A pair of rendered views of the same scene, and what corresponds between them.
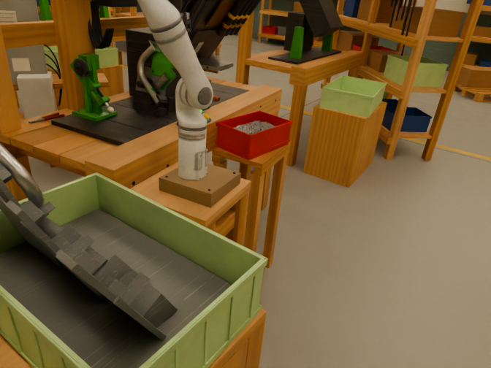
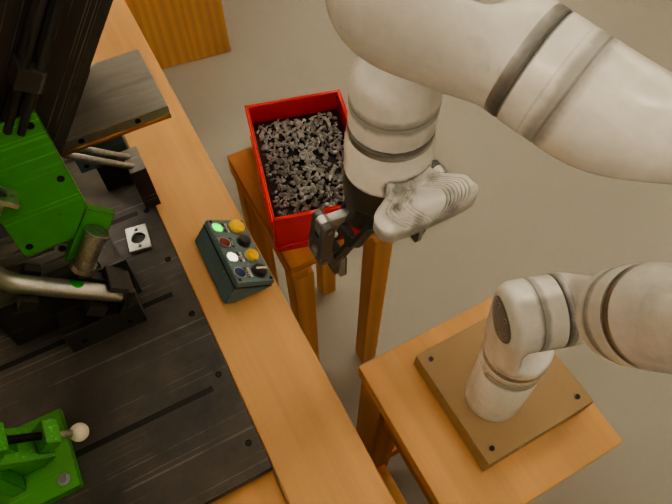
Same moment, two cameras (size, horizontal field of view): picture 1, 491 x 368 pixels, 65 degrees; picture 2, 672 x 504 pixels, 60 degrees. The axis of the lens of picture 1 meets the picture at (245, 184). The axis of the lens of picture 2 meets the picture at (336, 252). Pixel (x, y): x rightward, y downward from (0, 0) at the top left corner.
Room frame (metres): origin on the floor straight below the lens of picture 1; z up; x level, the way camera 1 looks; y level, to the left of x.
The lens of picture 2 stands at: (1.20, 0.58, 1.83)
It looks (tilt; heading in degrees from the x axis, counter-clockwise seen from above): 59 degrees down; 307
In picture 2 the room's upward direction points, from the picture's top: straight up
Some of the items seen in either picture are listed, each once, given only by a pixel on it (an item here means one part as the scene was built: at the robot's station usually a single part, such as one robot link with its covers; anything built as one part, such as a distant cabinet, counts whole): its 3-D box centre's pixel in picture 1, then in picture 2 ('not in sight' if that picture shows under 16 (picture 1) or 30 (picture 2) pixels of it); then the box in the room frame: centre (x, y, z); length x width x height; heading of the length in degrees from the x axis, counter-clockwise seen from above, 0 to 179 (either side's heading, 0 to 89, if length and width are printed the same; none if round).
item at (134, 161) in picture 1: (212, 127); (197, 215); (1.86, 0.20, 0.82); 1.50 x 0.14 x 0.15; 155
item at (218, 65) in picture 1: (192, 61); (42, 121); (2.01, 0.32, 1.11); 0.39 x 0.16 x 0.03; 65
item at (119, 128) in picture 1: (167, 104); (49, 252); (1.98, 0.45, 0.89); 1.10 x 0.42 x 0.02; 155
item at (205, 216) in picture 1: (191, 190); (484, 406); (1.18, 0.19, 0.83); 0.32 x 0.32 x 0.04; 65
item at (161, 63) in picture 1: (167, 52); (24, 172); (1.89, 0.42, 1.17); 0.13 x 0.12 x 0.20; 155
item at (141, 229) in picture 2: not in sight; (138, 238); (1.86, 0.33, 0.90); 0.06 x 0.04 x 0.01; 147
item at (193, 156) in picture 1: (191, 151); (503, 374); (1.19, 0.19, 0.98); 0.09 x 0.09 x 0.17; 68
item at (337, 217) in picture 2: not in sight; (339, 219); (1.39, 0.34, 1.39); 0.05 x 0.02 x 0.02; 65
